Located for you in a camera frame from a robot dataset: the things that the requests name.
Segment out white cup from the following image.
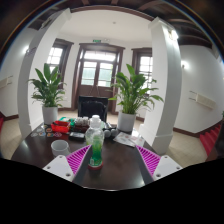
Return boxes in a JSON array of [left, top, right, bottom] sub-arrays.
[[50, 139, 71, 159]]

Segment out white wall radiator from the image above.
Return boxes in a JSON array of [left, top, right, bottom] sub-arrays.
[[0, 75, 15, 90], [188, 90, 217, 111]]

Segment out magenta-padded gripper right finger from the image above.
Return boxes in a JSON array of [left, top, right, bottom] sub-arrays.
[[134, 144, 183, 185]]

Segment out black chair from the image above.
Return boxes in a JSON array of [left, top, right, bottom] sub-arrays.
[[77, 95, 110, 123]]

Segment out wall lamp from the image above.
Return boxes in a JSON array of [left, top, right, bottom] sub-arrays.
[[180, 59, 191, 71], [22, 44, 31, 56]]

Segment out brown framed window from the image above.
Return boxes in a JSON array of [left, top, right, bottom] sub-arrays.
[[46, 38, 75, 90], [130, 47, 155, 90]]

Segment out brown wooden glazed door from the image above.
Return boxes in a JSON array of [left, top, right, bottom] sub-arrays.
[[71, 43, 126, 113]]

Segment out grey microphone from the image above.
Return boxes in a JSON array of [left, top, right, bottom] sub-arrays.
[[103, 128, 113, 139], [110, 127, 120, 138]]

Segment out potted plant in white pot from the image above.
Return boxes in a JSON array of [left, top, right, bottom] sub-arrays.
[[108, 63, 165, 134], [28, 63, 67, 126]]

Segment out colourful round stickers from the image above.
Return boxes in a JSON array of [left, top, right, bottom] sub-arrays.
[[30, 124, 65, 140]]

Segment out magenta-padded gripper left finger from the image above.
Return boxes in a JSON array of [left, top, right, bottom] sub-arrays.
[[42, 144, 93, 186]]

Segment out flat black device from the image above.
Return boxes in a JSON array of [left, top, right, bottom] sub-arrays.
[[68, 131, 86, 141]]

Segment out clear bottle with green drink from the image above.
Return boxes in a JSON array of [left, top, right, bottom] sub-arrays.
[[84, 114, 106, 168]]

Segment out box of small jars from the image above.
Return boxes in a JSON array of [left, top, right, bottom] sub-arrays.
[[71, 116, 91, 133]]

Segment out green packet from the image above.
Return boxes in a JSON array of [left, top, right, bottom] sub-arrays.
[[58, 116, 78, 125]]

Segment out red carpeted staircase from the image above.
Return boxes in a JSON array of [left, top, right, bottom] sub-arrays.
[[199, 122, 224, 158]]

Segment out red plastic basket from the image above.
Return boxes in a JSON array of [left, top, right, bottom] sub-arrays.
[[50, 119, 72, 135]]

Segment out printed paper leaflet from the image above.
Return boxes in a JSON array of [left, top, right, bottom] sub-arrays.
[[113, 131, 146, 149]]

